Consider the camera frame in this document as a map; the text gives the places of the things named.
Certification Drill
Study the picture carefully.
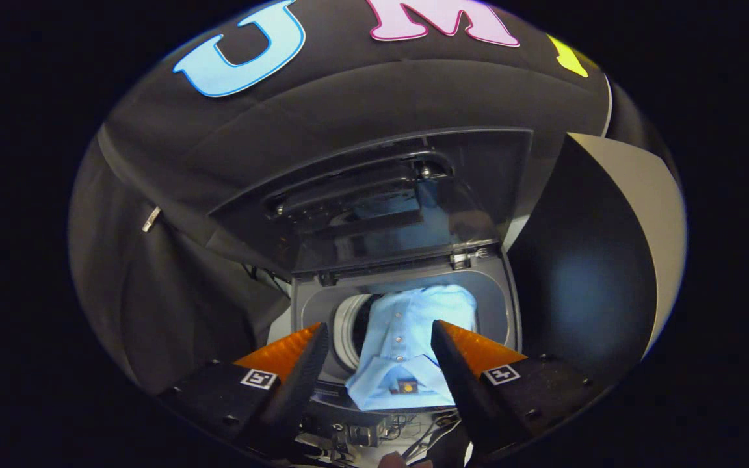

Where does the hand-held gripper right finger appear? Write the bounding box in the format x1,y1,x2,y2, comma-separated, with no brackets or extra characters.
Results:
430,319,603,463

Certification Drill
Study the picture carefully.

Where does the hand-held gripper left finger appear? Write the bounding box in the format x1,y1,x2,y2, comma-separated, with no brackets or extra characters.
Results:
157,322,330,459

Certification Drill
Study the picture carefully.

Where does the light blue shirt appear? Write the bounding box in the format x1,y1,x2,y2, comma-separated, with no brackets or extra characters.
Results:
347,284,479,411

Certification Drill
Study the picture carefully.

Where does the dark transparent washing machine lid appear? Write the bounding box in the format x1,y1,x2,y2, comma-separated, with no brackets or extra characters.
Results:
209,127,534,274

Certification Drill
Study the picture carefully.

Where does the grey cabinet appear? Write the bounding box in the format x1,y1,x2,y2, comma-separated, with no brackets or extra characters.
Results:
505,132,689,365

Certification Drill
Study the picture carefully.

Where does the black backdrop cloth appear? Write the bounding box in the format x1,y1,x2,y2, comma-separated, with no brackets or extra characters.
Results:
69,0,681,394

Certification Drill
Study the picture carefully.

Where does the bundle of floor cables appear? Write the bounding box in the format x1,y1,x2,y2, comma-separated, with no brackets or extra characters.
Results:
300,413,466,463

